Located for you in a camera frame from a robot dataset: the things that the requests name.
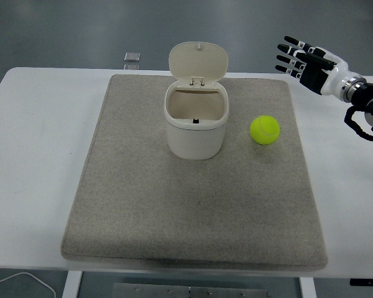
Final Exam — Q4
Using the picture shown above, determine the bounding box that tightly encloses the cream lidded plastic bin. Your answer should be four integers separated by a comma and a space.
163, 41, 230, 161

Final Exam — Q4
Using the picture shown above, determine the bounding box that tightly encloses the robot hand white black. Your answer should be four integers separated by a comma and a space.
275, 35, 359, 97

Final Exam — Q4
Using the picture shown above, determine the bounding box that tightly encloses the white cable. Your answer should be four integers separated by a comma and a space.
0, 271, 56, 298

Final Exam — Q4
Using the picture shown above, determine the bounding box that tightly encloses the beige fabric table mat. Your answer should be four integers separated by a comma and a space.
60, 73, 329, 270

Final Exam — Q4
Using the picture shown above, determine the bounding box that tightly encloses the yellow-green tennis ball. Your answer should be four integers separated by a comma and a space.
249, 115, 281, 145

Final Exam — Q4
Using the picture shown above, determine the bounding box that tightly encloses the white table leg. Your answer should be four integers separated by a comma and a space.
63, 271, 83, 298
299, 277, 318, 298

